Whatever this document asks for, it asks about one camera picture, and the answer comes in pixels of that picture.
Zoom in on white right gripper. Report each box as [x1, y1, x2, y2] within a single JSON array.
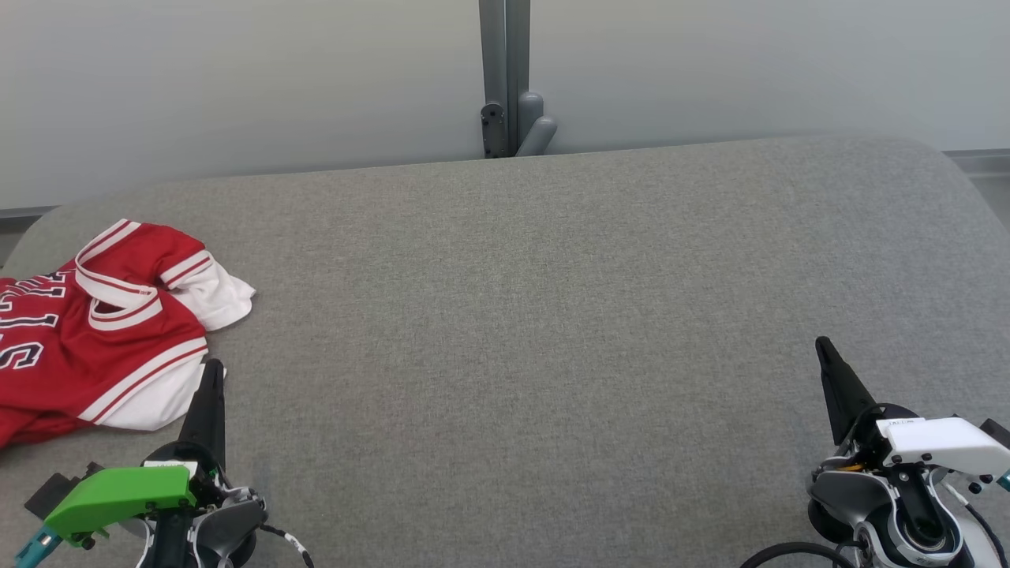
[[815, 337, 1010, 476]]

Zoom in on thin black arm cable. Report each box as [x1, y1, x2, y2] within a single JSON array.
[[740, 540, 857, 568], [260, 523, 316, 568]]

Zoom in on red Bulls basketball jersey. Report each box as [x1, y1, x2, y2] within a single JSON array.
[[0, 219, 257, 450]]

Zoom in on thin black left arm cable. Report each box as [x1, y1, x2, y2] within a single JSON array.
[[260, 523, 316, 568]]

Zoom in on grey metal partition post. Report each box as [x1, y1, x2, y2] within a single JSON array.
[[477, 0, 559, 159]]

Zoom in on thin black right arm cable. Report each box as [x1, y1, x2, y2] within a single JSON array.
[[740, 540, 857, 568]]

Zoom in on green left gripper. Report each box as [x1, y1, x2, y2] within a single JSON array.
[[43, 359, 230, 549]]

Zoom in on left teal plug camera cable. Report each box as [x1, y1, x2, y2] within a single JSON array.
[[12, 527, 60, 568]]

